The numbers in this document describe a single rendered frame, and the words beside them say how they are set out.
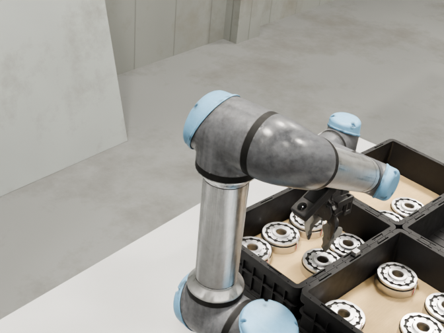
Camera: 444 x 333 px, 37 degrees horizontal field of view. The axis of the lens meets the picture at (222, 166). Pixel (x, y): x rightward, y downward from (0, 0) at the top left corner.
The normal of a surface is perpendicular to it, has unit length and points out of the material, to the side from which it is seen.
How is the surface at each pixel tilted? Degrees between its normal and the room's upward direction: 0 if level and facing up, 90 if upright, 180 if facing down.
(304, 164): 78
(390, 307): 0
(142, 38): 90
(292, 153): 63
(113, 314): 0
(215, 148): 94
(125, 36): 90
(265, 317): 8
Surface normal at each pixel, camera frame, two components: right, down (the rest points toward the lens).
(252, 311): 0.17, -0.77
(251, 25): 0.76, 0.40
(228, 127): -0.46, -0.19
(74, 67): 0.76, 0.18
